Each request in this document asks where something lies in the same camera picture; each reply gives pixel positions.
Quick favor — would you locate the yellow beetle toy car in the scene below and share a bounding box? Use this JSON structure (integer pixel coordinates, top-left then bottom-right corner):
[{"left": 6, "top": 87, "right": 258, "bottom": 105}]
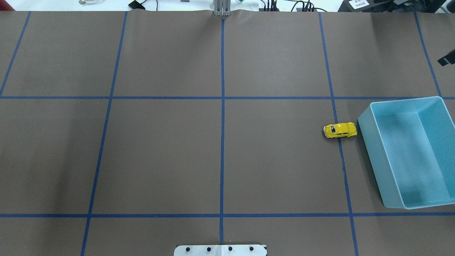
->
[{"left": 322, "top": 122, "right": 358, "bottom": 139}]

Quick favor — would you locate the aluminium frame post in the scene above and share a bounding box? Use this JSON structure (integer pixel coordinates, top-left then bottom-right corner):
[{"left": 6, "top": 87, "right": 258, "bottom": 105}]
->
[{"left": 213, "top": 0, "right": 232, "bottom": 16}]

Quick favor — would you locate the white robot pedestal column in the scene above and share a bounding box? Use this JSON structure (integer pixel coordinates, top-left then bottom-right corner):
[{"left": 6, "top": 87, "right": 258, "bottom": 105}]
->
[{"left": 173, "top": 244, "right": 268, "bottom": 256}]

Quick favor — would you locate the light blue plastic bin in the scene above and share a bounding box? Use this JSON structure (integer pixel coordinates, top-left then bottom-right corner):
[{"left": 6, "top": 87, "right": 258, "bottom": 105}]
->
[{"left": 358, "top": 96, "right": 455, "bottom": 209}]

